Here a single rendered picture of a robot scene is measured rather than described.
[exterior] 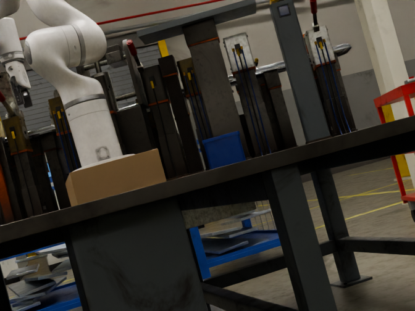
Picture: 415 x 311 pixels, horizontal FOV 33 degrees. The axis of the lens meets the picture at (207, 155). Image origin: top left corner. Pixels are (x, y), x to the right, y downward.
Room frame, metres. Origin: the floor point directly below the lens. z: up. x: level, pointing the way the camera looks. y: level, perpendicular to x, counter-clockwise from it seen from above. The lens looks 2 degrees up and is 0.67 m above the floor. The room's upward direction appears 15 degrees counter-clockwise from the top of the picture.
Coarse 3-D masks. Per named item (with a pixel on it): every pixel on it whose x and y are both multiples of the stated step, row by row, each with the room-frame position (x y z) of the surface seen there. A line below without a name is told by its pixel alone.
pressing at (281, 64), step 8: (336, 48) 2.35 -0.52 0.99; (344, 48) 2.44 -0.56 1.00; (272, 64) 2.37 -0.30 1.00; (280, 64) 2.36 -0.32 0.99; (256, 72) 2.37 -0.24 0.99; (280, 72) 2.55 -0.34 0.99; (232, 80) 2.48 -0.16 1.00; (184, 96) 2.56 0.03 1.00; (136, 104) 2.44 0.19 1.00; (40, 128) 2.41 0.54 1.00; (48, 128) 2.40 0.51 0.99; (8, 144) 2.58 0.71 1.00
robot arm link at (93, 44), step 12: (36, 0) 2.00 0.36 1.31; (48, 0) 2.00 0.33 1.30; (60, 0) 2.00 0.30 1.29; (36, 12) 2.02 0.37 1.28; (48, 12) 2.00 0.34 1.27; (60, 12) 2.00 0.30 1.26; (72, 12) 1.99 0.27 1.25; (48, 24) 2.04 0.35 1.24; (60, 24) 2.03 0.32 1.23; (72, 24) 1.97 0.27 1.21; (84, 24) 1.96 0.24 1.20; (96, 24) 1.99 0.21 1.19; (84, 36) 1.94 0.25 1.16; (96, 36) 1.96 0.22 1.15; (84, 48) 1.94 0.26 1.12; (96, 48) 1.96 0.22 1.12; (84, 60) 1.97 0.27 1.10; (96, 60) 2.00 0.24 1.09
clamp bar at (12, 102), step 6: (0, 72) 2.34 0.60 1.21; (6, 72) 2.35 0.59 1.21; (0, 78) 2.34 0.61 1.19; (6, 78) 2.34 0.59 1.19; (0, 84) 2.35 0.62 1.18; (6, 84) 2.35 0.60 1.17; (6, 90) 2.35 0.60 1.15; (12, 90) 2.37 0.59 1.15; (6, 96) 2.35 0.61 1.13; (12, 96) 2.35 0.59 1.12; (12, 102) 2.36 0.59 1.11; (12, 108) 2.36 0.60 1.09; (18, 108) 2.38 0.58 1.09; (18, 114) 2.36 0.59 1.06
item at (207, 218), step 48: (384, 144) 2.76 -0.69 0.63; (192, 192) 2.69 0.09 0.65; (240, 192) 2.12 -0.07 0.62; (288, 192) 1.84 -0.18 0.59; (336, 192) 3.46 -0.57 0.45; (48, 240) 3.08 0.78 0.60; (192, 240) 3.25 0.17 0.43; (288, 240) 1.84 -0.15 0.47; (336, 240) 3.44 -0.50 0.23; (384, 240) 3.00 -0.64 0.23; (0, 288) 3.01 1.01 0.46
